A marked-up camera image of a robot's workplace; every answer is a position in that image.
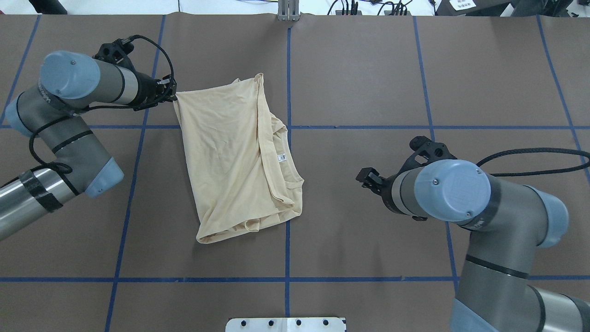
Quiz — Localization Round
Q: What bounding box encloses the cream long-sleeve graphic shirt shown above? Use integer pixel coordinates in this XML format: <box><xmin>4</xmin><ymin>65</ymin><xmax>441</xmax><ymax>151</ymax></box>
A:
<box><xmin>174</xmin><ymin>73</ymin><xmax>304</xmax><ymax>244</ymax></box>

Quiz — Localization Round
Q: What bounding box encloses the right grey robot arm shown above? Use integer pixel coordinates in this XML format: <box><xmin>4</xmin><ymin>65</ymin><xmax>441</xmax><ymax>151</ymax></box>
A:
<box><xmin>356</xmin><ymin>136</ymin><xmax>590</xmax><ymax>332</ymax></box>

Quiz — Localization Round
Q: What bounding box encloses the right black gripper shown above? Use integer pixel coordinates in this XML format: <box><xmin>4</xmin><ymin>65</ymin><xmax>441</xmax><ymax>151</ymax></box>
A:
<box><xmin>356</xmin><ymin>135</ymin><xmax>457</xmax><ymax>221</ymax></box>

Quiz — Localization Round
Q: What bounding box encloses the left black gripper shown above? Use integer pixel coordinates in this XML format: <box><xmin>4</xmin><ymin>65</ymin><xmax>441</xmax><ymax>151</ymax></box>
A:
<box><xmin>94</xmin><ymin>39</ymin><xmax>178</xmax><ymax>111</ymax></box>

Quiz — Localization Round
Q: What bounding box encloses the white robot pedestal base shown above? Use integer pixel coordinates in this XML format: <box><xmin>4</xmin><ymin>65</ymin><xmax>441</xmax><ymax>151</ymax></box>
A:
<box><xmin>225</xmin><ymin>317</ymin><xmax>348</xmax><ymax>332</ymax></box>

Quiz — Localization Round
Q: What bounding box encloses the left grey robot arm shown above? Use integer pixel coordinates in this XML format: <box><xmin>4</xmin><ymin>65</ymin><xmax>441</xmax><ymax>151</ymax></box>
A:
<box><xmin>0</xmin><ymin>35</ymin><xmax>177</xmax><ymax>240</ymax></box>

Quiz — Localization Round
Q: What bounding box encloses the black looped cable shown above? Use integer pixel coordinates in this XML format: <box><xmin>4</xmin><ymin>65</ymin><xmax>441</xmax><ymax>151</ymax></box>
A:
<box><xmin>475</xmin><ymin>148</ymin><xmax>590</xmax><ymax>177</ymax></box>

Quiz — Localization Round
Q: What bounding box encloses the aluminium frame post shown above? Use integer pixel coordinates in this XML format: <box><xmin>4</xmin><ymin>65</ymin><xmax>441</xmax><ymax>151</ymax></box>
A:
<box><xmin>277</xmin><ymin>0</ymin><xmax>301</xmax><ymax>21</ymax></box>

